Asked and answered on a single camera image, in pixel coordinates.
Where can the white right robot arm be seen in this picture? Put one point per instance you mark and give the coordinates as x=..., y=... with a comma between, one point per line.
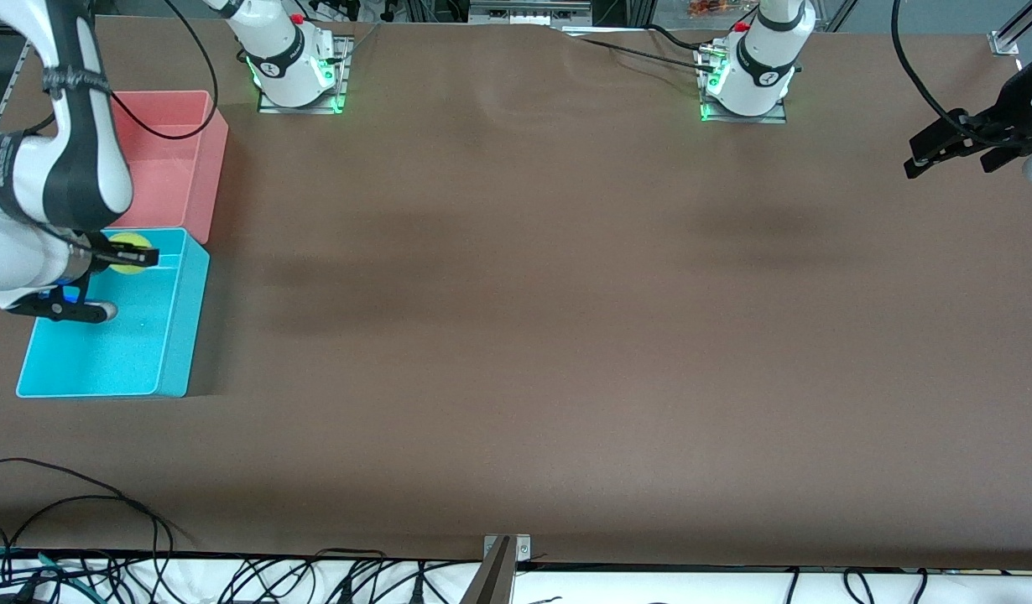
x=13, y=252

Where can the aluminium profile with bracket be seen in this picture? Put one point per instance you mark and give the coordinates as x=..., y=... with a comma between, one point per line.
x=1007, y=40

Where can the blue plastic bin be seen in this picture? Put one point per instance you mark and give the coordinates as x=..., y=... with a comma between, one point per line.
x=147, y=352

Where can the grey metal pole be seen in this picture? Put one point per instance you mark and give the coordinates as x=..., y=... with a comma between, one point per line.
x=491, y=583

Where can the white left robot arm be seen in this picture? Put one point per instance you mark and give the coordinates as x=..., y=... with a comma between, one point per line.
x=763, y=67

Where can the aluminium box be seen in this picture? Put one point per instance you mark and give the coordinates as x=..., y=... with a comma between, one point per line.
x=529, y=10

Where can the orange objects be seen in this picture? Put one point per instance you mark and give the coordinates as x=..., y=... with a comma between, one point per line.
x=709, y=7

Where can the yellow-green tennis ball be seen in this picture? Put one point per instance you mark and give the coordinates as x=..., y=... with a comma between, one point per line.
x=132, y=238

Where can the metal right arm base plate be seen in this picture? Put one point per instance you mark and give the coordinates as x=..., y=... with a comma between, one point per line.
x=342, y=84

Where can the pink plastic bin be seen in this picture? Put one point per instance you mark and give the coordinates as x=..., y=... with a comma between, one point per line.
x=189, y=168

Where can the small metal bracket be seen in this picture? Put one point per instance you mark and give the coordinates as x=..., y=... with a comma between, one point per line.
x=523, y=549

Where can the aluminium strut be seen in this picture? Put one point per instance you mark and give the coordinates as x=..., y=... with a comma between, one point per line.
x=843, y=13

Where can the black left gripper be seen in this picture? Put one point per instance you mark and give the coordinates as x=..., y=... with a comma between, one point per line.
x=1008, y=115

